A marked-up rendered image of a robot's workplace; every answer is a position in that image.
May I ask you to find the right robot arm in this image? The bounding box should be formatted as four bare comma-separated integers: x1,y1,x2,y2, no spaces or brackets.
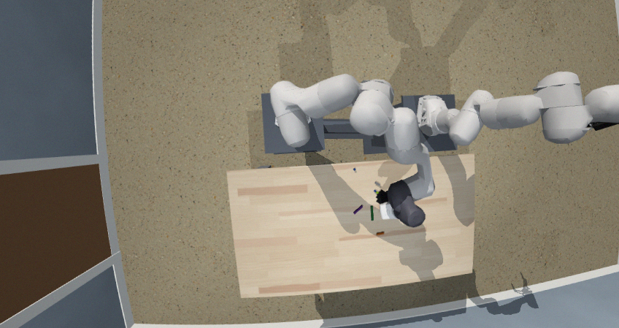
270,74,435,227

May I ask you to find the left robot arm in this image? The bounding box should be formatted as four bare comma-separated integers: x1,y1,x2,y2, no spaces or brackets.
417,72,619,146

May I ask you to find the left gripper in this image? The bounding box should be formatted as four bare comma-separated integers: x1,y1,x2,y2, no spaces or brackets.
587,122,619,131

